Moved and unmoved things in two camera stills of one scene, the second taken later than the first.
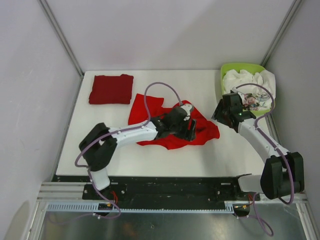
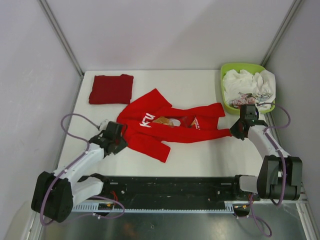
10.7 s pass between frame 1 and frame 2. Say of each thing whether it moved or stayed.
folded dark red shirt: stayed
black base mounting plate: stayed
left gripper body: moved
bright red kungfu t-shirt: moved
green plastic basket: stayed
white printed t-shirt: stayed
